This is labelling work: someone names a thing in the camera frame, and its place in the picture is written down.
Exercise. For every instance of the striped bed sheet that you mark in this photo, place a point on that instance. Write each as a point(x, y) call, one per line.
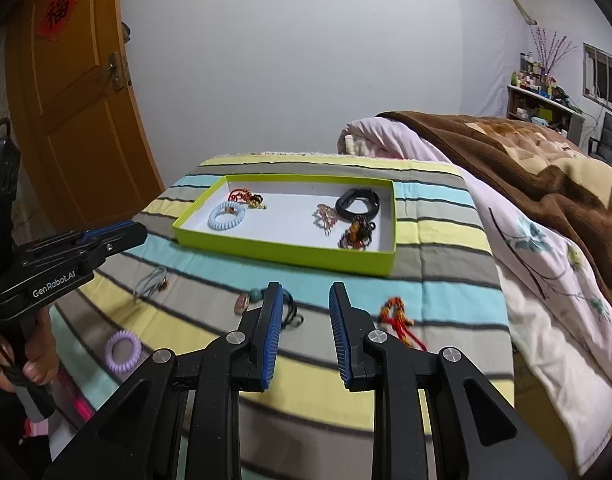
point(436, 310)

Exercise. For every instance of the black padded chair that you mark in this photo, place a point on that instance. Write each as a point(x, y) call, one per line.
point(611, 137)

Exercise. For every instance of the lime green cardboard box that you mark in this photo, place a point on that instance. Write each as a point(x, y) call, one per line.
point(286, 260)

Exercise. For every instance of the brass door latch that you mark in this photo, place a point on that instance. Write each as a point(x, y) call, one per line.
point(114, 72)

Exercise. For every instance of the brown plush blanket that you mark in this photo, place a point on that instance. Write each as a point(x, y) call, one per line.
point(561, 185)

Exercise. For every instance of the red door sign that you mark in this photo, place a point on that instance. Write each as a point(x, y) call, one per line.
point(58, 10)

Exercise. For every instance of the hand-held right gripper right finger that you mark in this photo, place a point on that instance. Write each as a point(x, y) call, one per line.
point(340, 335)

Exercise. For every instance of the white cluttered shelf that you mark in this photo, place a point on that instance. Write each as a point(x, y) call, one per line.
point(541, 100)

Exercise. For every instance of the small gold dark charm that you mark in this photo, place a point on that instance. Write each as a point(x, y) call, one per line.
point(257, 202)

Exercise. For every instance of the person's left hand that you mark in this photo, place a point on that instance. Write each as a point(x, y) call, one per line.
point(43, 360)

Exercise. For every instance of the black wristband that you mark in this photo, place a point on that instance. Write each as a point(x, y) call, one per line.
point(358, 207)

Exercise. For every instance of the barred window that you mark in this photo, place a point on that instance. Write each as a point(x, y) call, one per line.
point(606, 75)

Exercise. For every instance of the white floral quilt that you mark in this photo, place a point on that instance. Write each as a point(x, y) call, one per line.
point(551, 310)

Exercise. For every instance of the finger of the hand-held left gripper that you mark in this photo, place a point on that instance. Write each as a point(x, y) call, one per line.
point(123, 240)
point(103, 234)

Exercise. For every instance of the orange wooden door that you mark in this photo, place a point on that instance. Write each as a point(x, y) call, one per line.
point(70, 135)

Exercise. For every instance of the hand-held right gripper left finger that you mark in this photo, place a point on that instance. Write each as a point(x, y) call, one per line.
point(271, 335)

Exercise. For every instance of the purple flower branches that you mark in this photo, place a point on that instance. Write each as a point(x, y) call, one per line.
point(551, 55)

